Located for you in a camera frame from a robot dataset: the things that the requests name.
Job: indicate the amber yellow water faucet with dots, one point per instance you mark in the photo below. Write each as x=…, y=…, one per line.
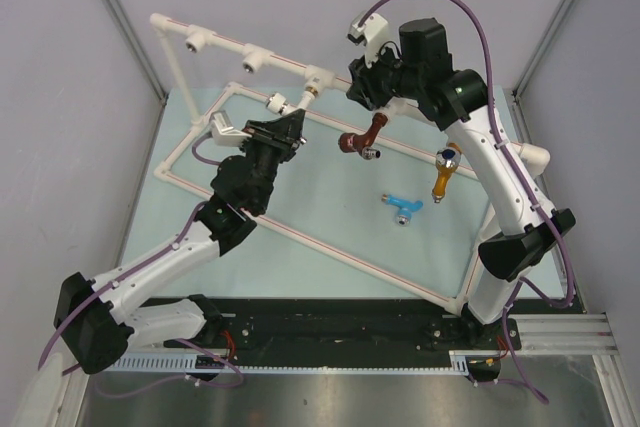
x=447, y=161

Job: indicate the light green table mat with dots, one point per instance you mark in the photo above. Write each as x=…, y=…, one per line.
x=334, y=198

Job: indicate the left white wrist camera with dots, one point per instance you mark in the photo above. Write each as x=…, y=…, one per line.
x=224, y=133

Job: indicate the dark red water faucet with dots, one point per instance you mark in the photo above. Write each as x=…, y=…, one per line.
x=362, y=144

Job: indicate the white water faucet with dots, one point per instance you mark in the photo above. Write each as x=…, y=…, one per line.
x=278, y=104

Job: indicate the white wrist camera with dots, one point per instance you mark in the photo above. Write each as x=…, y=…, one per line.
x=373, y=33
x=224, y=133

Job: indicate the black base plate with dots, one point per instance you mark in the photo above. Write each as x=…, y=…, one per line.
x=349, y=334

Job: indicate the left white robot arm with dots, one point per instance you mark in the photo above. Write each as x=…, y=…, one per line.
x=101, y=318

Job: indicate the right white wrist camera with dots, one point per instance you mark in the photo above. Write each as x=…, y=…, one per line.
x=373, y=33

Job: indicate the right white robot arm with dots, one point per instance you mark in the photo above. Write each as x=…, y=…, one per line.
x=457, y=102

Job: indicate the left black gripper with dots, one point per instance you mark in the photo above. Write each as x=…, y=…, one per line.
x=282, y=135

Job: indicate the aluminium extrusion rail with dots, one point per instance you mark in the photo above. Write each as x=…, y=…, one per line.
x=570, y=363

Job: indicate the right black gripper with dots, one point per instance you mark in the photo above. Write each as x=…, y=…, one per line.
x=362, y=87

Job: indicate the blue water faucet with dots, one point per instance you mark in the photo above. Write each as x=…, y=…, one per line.
x=405, y=208

